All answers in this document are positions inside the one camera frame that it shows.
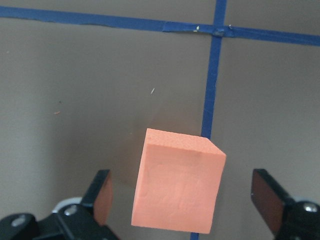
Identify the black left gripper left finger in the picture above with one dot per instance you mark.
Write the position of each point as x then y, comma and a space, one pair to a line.
85, 218

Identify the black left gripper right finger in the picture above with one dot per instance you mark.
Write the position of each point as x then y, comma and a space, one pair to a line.
286, 218

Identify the orange foam cube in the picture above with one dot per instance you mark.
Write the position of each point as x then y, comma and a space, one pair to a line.
178, 182

